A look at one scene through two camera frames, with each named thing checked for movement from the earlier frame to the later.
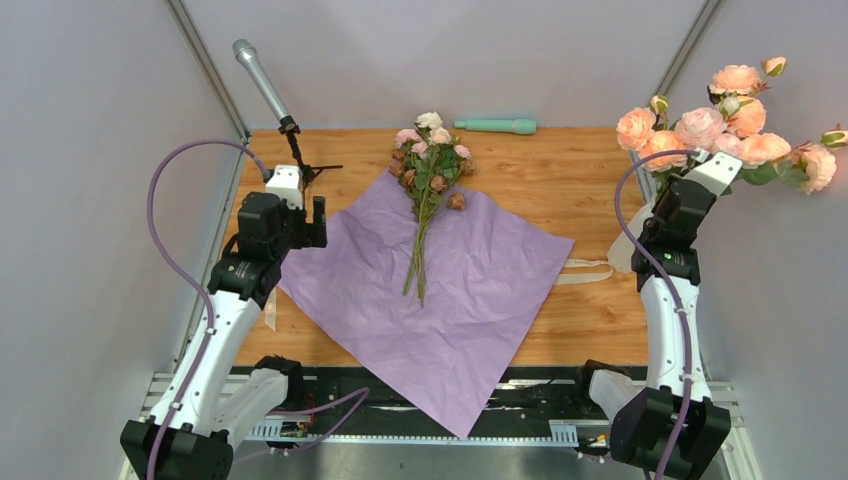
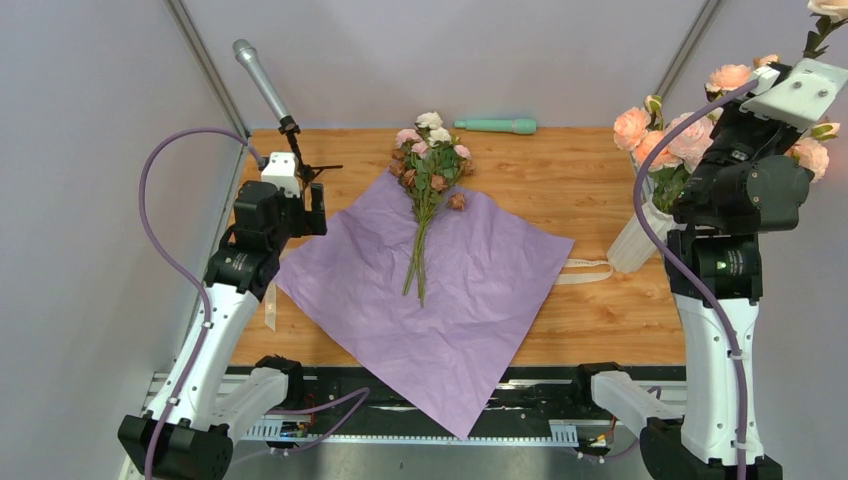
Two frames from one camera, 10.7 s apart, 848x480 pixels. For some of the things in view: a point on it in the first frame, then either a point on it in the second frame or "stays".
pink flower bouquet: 427,164 stays
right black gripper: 710,201 to 731,112
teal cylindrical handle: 522,126 stays
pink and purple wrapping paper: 486,279 stays
